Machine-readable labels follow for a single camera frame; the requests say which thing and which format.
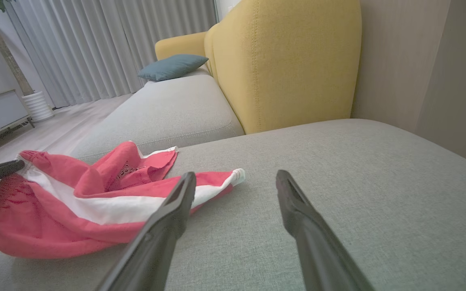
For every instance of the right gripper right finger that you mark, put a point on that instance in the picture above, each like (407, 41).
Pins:
(318, 250)

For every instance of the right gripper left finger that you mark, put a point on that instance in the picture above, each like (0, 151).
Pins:
(156, 242)

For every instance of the red and white shorts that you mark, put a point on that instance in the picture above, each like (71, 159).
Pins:
(55, 210)

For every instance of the white ribbed plant pot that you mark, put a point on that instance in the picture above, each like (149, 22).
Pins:
(38, 106)

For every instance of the large grey sofa chaise cushion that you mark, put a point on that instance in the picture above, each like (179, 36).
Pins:
(358, 182)

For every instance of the indoor tree with trunk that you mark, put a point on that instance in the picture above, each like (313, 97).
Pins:
(8, 56)

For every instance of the grey sofa back cushion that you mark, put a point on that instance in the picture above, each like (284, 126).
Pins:
(172, 109)

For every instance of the grey pleated curtain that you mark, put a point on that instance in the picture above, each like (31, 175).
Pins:
(95, 44)

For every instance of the teal throw pillow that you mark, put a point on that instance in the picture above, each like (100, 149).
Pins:
(172, 66)

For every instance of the wide yellow sofa backrest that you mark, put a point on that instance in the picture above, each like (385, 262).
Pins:
(289, 60)

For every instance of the low yellow sofa backrest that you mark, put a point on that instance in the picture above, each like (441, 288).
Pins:
(180, 44)

